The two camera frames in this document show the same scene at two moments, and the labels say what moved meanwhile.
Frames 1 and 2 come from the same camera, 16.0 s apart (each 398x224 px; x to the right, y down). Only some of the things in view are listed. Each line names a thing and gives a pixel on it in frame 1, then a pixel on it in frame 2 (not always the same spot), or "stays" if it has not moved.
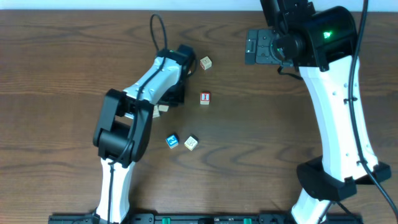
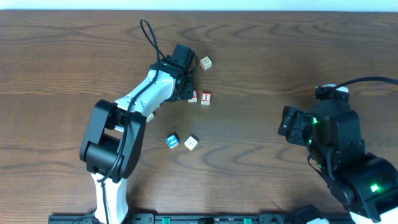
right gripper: x=259 y=47 → x=296 y=125
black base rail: x=203 y=219 stays
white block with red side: x=206 y=63 stays
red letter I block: x=204 y=98 stays
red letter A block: x=163 y=107 → x=195 y=96
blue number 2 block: x=172 y=141 stays
